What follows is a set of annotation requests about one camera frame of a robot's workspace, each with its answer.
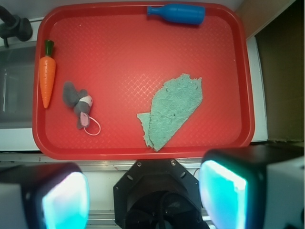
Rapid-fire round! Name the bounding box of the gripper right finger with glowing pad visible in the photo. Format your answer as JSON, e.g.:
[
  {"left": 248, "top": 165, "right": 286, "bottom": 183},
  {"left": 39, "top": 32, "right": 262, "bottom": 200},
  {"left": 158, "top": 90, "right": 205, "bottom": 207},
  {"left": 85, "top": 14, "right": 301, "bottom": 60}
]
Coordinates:
[{"left": 199, "top": 145, "right": 305, "bottom": 229}]

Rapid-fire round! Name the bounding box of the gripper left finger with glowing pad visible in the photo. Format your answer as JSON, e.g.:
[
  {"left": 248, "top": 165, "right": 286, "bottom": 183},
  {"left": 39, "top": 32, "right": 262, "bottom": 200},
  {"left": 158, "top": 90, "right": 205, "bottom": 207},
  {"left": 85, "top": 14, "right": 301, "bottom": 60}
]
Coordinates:
[{"left": 0, "top": 163, "right": 90, "bottom": 229}]

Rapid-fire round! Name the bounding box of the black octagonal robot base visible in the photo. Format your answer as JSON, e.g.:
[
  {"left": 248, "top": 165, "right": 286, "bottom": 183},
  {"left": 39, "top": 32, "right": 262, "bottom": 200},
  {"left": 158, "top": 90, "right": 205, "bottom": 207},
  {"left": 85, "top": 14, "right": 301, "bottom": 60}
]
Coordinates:
[{"left": 113, "top": 159, "right": 209, "bottom": 229}]

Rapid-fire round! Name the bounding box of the gray plush bunny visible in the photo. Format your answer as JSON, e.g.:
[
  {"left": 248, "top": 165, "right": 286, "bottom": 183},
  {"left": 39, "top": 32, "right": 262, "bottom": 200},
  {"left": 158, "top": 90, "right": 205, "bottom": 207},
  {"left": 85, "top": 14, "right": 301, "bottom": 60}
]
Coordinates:
[{"left": 62, "top": 81, "right": 101, "bottom": 136}]

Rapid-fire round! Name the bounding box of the green woven cloth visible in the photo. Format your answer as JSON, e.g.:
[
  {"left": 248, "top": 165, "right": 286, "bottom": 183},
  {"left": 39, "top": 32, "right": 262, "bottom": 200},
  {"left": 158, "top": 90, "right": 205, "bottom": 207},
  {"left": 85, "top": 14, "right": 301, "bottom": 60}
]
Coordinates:
[{"left": 137, "top": 73, "right": 203, "bottom": 152}]

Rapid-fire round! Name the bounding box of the orange toy carrot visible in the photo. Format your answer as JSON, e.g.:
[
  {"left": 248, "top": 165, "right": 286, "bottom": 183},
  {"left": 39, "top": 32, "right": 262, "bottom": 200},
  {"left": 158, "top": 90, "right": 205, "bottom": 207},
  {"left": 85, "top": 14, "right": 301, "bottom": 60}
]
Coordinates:
[{"left": 39, "top": 40, "right": 56, "bottom": 109}]

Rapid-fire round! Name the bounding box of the metal sink basin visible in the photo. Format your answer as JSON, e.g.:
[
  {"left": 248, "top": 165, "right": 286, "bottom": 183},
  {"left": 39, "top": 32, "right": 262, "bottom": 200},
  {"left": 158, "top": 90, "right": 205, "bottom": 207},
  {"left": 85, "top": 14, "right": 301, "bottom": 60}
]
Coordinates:
[{"left": 0, "top": 42, "right": 36, "bottom": 129}]

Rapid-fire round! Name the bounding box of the red plastic tray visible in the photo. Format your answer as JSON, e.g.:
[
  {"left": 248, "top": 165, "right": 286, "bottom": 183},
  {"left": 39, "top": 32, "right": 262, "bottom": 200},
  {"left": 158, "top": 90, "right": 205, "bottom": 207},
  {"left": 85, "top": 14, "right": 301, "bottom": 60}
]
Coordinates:
[{"left": 32, "top": 2, "right": 255, "bottom": 160}]

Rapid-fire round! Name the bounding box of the black faucet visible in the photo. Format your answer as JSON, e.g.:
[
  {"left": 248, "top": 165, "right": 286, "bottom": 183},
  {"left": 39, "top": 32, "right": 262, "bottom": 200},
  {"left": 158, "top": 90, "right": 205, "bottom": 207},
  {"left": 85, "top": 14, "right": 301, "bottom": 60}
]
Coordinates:
[{"left": 0, "top": 6, "right": 33, "bottom": 48}]

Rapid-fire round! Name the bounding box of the blue plastic bottle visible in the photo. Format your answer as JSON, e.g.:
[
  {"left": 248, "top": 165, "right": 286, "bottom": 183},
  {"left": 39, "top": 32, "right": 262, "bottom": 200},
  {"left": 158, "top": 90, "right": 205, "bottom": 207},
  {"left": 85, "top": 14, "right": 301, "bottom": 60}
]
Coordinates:
[{"left": 147, "top": 3, "right": 205, "bottom": 25}]

